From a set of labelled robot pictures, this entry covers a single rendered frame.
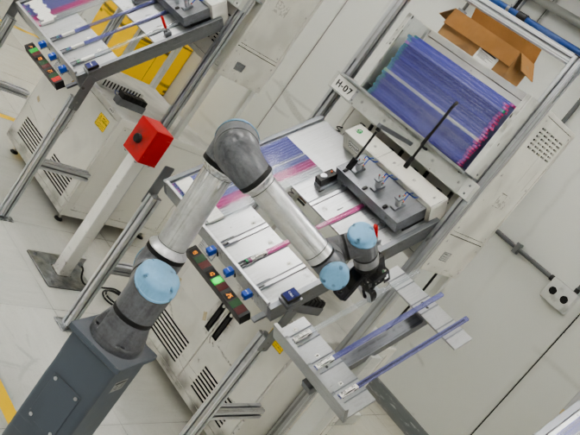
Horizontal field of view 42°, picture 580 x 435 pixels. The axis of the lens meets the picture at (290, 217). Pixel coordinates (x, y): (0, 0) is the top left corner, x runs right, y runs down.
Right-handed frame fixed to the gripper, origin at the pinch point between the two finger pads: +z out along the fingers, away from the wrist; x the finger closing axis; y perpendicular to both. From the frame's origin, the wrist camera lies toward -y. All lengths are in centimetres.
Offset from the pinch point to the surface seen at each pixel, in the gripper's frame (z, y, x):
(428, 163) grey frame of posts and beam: 7, 53, 31
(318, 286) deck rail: 4.6, -7.5, 16.1
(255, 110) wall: 166, 82, 245
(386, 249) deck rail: 10.8, 20.1, 16.0
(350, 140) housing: 11, 42, 62
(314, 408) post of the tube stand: 19.0, -31.0, -9.9
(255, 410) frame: 43, -44, 12
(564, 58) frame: -20, 100, 17
